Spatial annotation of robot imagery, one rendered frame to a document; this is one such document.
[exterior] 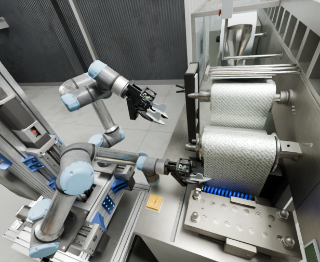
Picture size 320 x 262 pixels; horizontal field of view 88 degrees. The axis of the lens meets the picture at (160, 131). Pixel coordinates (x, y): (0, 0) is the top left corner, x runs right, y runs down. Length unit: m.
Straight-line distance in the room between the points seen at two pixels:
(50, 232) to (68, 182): 0.32
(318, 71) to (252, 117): 0.26
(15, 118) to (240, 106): 1.01
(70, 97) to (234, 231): 0.83
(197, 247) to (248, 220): 0.25
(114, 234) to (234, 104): 1.47
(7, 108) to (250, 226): 1.12
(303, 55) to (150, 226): 1.01
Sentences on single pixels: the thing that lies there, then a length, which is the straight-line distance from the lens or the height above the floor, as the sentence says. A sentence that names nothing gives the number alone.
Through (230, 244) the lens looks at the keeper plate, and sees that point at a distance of 0.79.
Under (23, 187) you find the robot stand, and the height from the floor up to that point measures 0.93.
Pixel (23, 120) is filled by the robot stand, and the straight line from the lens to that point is 1.01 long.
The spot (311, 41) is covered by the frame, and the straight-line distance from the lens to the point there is 0.91.
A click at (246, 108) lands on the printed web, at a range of 0.82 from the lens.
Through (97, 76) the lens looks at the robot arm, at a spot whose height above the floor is 1.56.
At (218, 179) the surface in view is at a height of 1.10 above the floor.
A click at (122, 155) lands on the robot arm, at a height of 1.15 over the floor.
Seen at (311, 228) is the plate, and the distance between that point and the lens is 0.68.
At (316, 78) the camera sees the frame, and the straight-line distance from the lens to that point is 0.80.
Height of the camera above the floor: 1.78
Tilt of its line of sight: 40 degrees down
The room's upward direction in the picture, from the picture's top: 12 degrees counter-clockwise
